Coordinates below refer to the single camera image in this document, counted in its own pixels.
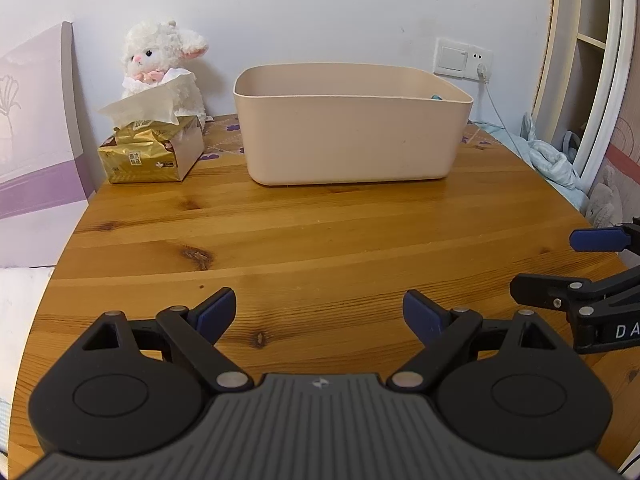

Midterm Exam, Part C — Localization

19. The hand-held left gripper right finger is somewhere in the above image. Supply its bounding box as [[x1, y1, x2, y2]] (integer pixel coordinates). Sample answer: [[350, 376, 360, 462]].
[[387, 290, 561, 393]]

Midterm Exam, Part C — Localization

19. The white plug and cable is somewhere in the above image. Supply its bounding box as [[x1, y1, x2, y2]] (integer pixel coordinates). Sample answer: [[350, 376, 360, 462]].
[[476, 61, 508, 133]]

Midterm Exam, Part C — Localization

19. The white wall switch socket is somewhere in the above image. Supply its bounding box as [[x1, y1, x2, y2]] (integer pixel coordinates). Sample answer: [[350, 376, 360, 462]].
[[433, 36, 495, 81]]

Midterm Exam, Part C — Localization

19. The white bedding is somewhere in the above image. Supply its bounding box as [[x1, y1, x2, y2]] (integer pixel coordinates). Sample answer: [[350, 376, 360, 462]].
[[0, 266, 56, 461]]

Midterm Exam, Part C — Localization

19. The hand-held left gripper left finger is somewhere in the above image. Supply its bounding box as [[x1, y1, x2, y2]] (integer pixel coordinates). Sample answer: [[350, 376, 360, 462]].
[[82, 288, 253, 393]]

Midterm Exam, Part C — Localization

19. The beige shelf unit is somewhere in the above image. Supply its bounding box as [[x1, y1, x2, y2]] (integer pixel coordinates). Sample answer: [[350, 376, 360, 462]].
[[530, 0, 613, 161]]

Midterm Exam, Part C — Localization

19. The pink plastic storage bin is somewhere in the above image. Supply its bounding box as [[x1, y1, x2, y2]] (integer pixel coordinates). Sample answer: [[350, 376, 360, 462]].
[[233, 63, 474, 187]]

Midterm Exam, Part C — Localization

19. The grey plush blanket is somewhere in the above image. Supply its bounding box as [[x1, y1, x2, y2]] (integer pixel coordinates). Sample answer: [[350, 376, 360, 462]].
[[585, 165, 631, 226]]

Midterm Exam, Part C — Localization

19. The light blue bed sheet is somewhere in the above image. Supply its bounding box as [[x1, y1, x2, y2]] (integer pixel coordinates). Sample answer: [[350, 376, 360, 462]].
[[472, 120, 588, 211]]

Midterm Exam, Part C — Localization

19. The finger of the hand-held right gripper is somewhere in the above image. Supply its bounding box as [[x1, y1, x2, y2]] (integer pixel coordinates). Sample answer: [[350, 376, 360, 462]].
[[570, 217, 640, 253], [510, 266, 640, 311]]

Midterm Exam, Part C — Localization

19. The white curved frame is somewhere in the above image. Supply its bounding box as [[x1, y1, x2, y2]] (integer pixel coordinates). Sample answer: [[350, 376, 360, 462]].
[[572, 0, 638, 193]]

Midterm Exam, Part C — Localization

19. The gold tissue pack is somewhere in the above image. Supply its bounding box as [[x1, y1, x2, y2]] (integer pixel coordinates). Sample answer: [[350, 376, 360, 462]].
[[98, 77, 205, 184]]

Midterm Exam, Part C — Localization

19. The light blue striped cloth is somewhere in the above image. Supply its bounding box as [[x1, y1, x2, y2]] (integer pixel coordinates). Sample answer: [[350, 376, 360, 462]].
[[520, 112, 581, 191]]

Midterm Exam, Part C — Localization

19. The white plush lamb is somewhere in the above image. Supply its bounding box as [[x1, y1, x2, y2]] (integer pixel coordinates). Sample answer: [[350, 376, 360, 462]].
[[121, 20, 209, 126]]

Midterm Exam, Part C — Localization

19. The purple and white board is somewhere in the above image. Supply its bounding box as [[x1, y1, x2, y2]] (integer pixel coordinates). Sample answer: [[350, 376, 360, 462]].
[[0, 21, 98, 268]]

